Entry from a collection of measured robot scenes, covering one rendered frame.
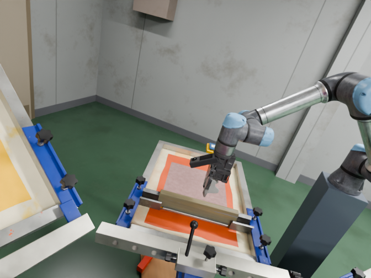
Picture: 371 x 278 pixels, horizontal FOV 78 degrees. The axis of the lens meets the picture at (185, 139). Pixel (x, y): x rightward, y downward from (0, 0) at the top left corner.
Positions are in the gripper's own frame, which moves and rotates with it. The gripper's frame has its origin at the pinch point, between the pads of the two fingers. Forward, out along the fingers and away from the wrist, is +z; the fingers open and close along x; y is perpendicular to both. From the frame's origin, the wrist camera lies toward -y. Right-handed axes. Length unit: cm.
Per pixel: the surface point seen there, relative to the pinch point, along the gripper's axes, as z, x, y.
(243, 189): 13.2, 28.4, 26.6
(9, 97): -24, -12, -73
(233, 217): 8.8, -1.5, 16.1
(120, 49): 4, 334, -158
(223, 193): 16.7, 24.7, 15.6
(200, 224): 16.8, -2.4, 3.7
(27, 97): 78, 205, -231
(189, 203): 7.9, -1.3, -3.9
